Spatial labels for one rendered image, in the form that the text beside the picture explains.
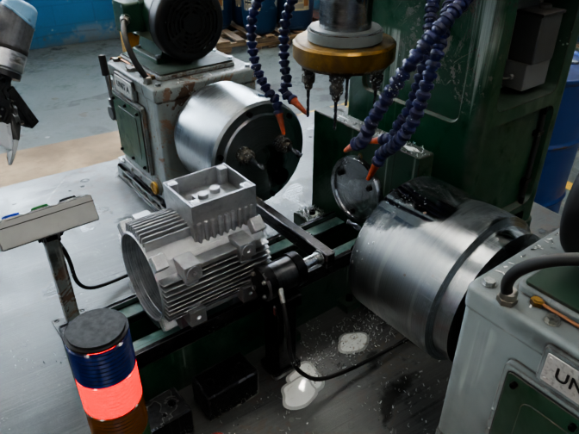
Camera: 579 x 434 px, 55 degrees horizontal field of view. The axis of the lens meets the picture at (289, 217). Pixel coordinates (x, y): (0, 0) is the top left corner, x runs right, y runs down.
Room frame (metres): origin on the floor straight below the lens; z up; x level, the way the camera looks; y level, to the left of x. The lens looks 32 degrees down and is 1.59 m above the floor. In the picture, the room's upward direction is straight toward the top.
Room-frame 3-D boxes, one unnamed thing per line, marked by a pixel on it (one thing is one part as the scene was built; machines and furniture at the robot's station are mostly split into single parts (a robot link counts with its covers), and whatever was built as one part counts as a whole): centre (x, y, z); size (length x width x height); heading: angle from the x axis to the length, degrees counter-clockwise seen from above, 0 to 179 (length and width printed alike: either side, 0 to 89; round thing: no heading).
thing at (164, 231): (0.78, 0.17, 1.01); 0.20 x 0.19 x 0.19; 127
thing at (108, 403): (0.39, 0.18, 1.14); 0.06 x 0.06 x 0.04
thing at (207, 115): (1.24, 0.15, 1.04); 0.37 x 0.25 x 0.25; 37
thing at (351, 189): (1.01, -0.14, 1.02); 0.15 x 0.02 x 0.15; 37
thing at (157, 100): (1.43, 0.30, 0.99); 0.35 x 0.31 x 0.37; 37
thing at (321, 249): (0.87, 0.01, 1.01); 0.26 x 0.04 x 0.03; 37
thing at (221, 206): (0.81, 0.13, 1.11); 0.12 x 0.11 x 0.07; 127
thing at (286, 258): (0.81, -0.15, 0.92); 0.45 x 0.13 x 0.24; 127
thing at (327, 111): (1.05, -0.19, 0.97); 0.30 x 0.11 x 0.34; 37
